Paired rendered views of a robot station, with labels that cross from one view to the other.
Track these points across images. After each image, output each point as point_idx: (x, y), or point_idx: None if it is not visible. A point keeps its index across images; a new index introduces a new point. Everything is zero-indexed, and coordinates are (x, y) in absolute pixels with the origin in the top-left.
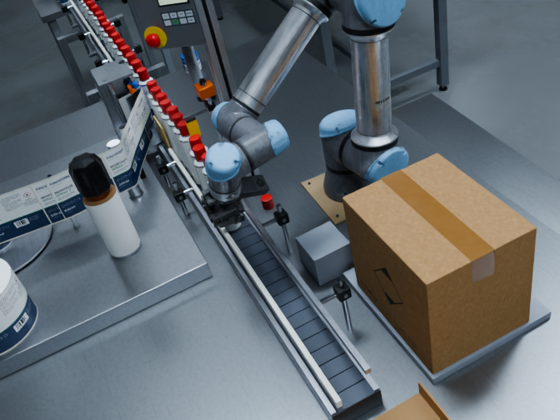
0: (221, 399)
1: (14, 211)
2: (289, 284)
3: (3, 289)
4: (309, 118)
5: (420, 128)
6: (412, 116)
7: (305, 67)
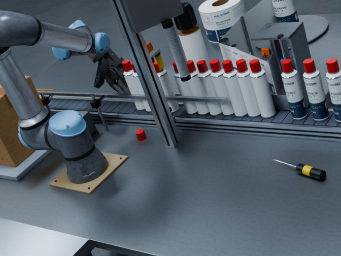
0: (101, 87)
1: (262, 17)
2: (87, 108)
3: (200, 10)
4: (164, 200)
5: (52, 234)
6: (63, 243)
7: (227, 253)
